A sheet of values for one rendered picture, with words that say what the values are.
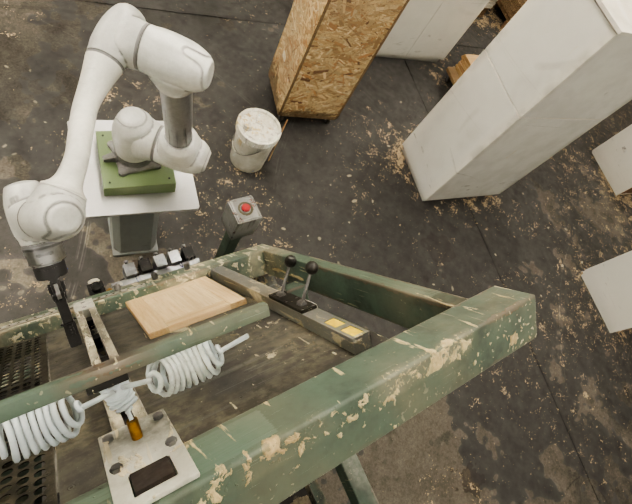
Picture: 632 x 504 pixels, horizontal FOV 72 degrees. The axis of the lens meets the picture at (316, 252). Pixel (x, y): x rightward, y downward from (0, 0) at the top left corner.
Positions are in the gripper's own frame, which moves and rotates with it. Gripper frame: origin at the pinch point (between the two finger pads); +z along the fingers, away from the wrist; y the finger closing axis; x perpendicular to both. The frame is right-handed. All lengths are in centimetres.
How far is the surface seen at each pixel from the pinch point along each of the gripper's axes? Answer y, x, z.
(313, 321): 40, 52, 5
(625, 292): -30, 388, 130
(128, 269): -58, 25, -1
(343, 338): 53, 52, 6
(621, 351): -31, 382, 184
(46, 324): -38.2, -7.2, 5.7
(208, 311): 2.2, 36.5, 6.6
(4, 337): -38.2, -19.3, 5.5
